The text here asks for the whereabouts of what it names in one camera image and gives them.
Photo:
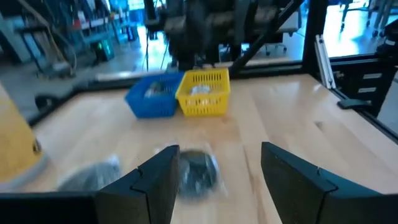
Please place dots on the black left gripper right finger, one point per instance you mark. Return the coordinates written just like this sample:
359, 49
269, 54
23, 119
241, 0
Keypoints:
295, 183

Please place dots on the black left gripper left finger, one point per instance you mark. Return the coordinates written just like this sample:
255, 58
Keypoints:
152, 186

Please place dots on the black item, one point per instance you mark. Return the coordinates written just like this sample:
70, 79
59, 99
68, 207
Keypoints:
197, 171
93, 175

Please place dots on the grey item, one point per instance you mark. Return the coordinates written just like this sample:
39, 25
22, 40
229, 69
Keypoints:
155, 89

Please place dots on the white packaged item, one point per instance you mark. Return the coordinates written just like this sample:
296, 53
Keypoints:
200, 90

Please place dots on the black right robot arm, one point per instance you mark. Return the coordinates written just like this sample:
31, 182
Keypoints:
189, 40

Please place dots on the blue plastic basket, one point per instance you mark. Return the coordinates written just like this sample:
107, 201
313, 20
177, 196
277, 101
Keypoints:
149, 107

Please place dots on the yellow plastic basket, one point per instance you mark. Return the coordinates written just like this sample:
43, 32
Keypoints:
205, 105

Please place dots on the aluminium extrusion bar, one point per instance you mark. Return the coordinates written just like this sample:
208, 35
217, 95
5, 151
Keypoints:
325, 62

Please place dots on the yellow disinfecting wipes canister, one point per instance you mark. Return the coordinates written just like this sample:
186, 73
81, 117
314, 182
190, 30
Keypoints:
15, 140

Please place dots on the green lit machine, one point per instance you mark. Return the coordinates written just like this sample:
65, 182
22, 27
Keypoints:
104, 49

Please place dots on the grey office chair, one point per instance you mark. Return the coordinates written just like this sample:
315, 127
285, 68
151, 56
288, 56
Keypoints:
287, 28

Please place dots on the metal shelving rack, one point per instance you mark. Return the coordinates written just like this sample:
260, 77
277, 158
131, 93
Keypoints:
43, 40

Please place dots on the black foot bracket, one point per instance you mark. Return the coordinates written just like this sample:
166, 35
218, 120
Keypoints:
353, 103

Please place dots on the black table frame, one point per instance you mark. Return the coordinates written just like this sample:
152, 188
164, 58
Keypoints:
102, 81

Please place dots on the black slotted frame panel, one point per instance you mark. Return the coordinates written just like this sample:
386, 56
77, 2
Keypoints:
370, 82

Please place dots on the black diagonal frame strut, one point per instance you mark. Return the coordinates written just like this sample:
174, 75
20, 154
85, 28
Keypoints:
264, 37

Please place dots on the black frame post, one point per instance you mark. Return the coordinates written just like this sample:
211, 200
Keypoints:
314, 34

